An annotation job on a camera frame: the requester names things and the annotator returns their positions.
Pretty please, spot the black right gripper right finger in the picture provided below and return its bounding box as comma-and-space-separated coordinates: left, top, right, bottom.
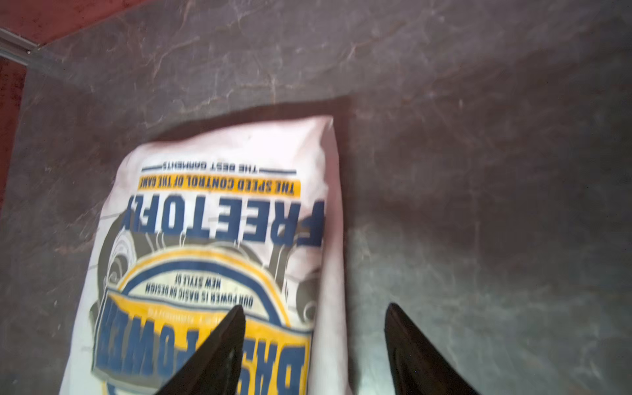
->
384, 303, 478, 395

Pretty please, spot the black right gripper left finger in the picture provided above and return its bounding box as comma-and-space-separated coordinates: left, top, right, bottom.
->
157, 305, 246, 395

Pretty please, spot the white tank top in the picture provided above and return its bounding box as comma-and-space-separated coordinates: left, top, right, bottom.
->
59, 115, 351, 394

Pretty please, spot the aluminium corner post left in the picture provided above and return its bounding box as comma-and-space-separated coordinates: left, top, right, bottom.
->
1, 28, 67, 77

